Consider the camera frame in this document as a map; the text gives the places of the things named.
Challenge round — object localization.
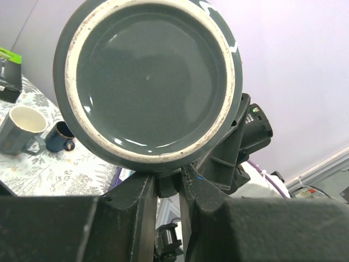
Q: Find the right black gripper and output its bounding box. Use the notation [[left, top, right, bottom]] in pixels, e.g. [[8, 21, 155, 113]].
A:
[[190, 93, 250, 191]]

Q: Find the black green razor box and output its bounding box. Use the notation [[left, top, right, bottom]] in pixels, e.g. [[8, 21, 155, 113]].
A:
[[0, 47, 22, 103]]

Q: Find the navy blue mug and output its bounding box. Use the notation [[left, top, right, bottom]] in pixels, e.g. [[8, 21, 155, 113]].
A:
[[45, 121, 75, 153]]

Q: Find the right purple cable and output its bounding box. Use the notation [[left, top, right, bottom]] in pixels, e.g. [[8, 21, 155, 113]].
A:
[[246, 159, 291, 199]]

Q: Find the dark grey mug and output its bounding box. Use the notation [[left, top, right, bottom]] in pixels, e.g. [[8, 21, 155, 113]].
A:
[[53, 1, 243, 172]]

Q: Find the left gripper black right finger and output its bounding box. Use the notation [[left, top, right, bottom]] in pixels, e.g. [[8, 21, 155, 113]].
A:
[[179, 166, 348, 261]]

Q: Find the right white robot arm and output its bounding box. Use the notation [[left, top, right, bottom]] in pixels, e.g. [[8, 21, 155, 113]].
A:
[[193, 93, 290, 198]]

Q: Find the purple white box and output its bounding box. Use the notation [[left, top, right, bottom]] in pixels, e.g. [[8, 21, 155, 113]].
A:
[[111, 167, 134, 188]]

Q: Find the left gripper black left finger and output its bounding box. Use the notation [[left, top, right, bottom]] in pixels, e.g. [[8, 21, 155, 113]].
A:
[[1, 174, 157, 261]]

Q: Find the slate blue mug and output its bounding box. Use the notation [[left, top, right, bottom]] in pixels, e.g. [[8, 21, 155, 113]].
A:
[[1, 105, 48, 156]]

